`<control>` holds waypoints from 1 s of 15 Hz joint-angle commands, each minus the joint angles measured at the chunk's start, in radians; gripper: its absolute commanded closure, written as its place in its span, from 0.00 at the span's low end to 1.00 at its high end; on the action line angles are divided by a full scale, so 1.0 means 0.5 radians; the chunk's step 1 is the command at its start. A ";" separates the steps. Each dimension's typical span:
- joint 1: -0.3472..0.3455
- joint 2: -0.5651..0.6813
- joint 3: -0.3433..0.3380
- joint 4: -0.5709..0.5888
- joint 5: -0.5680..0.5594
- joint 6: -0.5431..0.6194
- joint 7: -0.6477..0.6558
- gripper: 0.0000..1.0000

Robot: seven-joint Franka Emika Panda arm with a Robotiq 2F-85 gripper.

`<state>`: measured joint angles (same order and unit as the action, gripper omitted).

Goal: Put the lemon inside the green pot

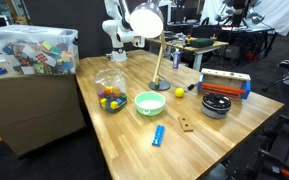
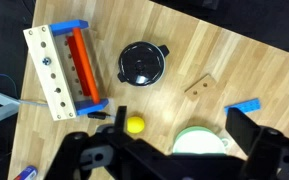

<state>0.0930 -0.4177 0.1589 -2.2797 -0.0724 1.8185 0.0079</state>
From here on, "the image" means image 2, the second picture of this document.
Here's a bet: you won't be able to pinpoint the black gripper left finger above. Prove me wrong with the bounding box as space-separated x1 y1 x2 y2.
114 105 129 134

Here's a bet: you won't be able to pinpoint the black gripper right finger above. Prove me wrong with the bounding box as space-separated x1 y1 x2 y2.
225 107 262 157

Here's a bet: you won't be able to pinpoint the yellow lemon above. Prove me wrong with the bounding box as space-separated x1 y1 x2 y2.
126 115 146 135

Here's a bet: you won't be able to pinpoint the light green pot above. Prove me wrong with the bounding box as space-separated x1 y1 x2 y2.
172 125 231 155

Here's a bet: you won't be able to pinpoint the grey pot with black lid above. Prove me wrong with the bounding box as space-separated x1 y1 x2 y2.
117 40 170 88

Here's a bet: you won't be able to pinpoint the blue toy brick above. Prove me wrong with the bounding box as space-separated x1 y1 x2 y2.
223 97 262 116

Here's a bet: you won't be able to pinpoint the wooden block with two holes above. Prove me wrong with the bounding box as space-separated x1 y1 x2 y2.
184 73 218 102

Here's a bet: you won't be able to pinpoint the wooden toy toolbox blue ends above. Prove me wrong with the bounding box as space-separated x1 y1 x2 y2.
22 19 110 122

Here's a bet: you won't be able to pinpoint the blue and red marker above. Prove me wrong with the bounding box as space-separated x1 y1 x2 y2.
13 165 39 180

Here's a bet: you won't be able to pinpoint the grey cable with black switch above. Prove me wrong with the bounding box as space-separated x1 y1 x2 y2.
18 99 117 122

